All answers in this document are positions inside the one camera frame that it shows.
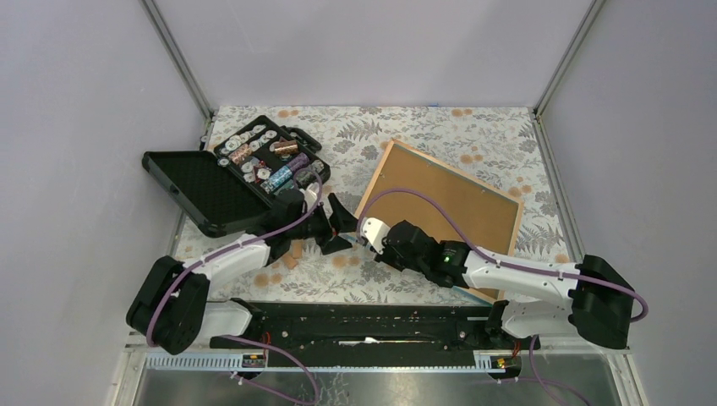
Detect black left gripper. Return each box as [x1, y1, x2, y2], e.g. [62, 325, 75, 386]
[287, 193, 361, 254]

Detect wooden picture frame blue edge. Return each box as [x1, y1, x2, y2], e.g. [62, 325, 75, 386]
[353, 139, 526, 304]

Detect brown cardboard backing board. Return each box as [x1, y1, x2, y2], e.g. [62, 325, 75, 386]
[358, 143, 520, 298]

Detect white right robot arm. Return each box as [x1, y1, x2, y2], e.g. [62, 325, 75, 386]
[358, 217, 644, 350]

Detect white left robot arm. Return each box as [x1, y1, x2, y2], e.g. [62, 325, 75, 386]
[125, 189, 358, 355]

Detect small wooden block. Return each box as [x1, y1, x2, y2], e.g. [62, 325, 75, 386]
[281, 253, 298, 270]
[291, 240, 304, 260]

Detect blue green poker chip stack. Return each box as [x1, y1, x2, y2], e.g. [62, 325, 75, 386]
[263, 166, 293, 193]

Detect copper poker chip stack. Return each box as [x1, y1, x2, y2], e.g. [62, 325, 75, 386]
[271, 140, 299, 156]

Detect black poker chip case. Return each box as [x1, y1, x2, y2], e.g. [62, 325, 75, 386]
[142, 115, 331, 238]

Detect floral patterned table mat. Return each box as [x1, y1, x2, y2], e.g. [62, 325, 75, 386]
[209, 106, 573, 305]

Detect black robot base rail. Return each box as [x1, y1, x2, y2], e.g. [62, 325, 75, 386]
[242, 302, 531, 369]

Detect aluminium corner post left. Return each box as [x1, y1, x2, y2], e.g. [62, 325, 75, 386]
[139, 0, 214, 122]

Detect aluminium corner post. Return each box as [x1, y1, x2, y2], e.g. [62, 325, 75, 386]
[139, 0, 214, 122]
[534, 0, 607, 120]

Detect aluminium corner post right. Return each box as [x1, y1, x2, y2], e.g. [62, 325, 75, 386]
[534, 0, 607, 120]

